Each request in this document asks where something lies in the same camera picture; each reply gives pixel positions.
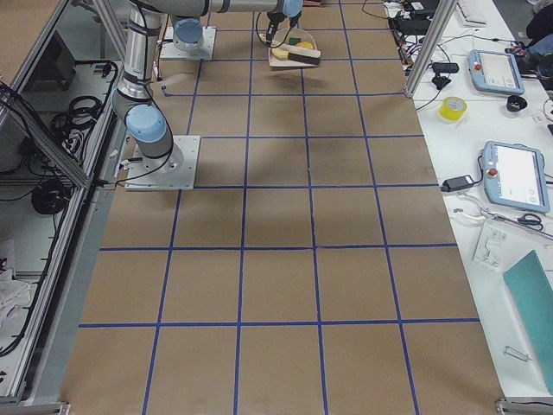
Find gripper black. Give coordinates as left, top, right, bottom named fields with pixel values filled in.
left=266, top=11, right=285, bottom=35

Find beige dustpan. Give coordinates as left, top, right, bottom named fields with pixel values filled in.
left=268, top=28, right=321, bottom=69

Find beige hand brush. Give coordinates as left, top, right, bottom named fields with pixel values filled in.
left=268, top=43, right=321, bottom=68

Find orange yellow toy fruit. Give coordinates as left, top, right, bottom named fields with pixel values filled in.
left=271, top=48, right=289, bottom=61

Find yellow tape roll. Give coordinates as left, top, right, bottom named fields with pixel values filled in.
left=438, top=96, right=467, bottom=122

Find far teach pendant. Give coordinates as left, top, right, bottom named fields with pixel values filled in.
left=467, top=49, right=524, bottom=95

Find teach pendant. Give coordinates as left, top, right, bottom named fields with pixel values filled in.
left=467, top=49, right=524, bottom=95
left=482, top=141, right=550, bottom=214

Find black power adapter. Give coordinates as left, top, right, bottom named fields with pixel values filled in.
left=440, top=175, right=476, bottom=193

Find near teach pendant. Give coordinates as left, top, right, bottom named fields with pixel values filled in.
left=482, top=141, right=550, bottom=214

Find black scissors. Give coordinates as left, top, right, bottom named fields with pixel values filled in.
left=517, top=214, right=543, bottom=232

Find teal board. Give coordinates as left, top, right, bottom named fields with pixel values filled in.
left=503, top=251, right=552, bottom=393

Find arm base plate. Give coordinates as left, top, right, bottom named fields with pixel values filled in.
left=161, top=27, right=216, bottom=61
left=124, top=135, right=200, bottom=191

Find aluminium frame post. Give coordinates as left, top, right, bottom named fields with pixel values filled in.
left=404, top=0, right=458, bottom=99

